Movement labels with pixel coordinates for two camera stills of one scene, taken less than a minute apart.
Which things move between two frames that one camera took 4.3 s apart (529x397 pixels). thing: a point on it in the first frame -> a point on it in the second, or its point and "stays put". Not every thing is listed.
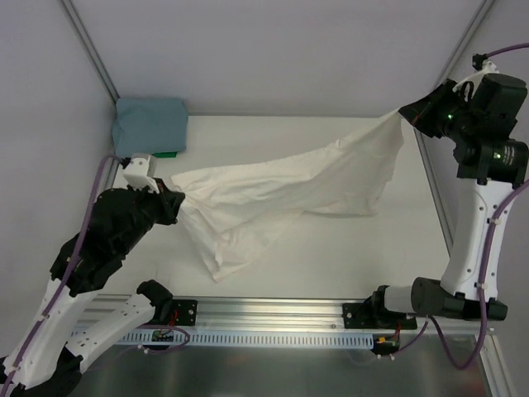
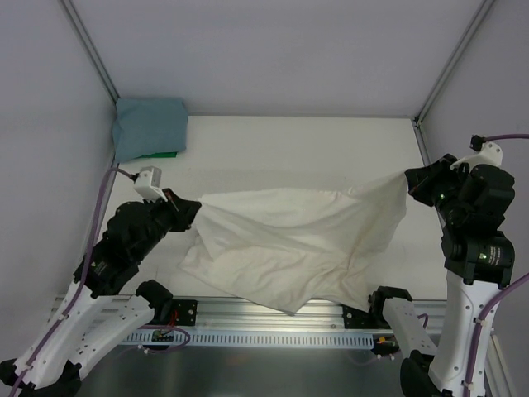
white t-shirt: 232,212 -> 293,249
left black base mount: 184,312 stays put
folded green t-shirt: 164,155 stays put
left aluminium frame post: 71,11 stays put
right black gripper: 424,117 -> 426,184
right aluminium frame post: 450,63 stays put
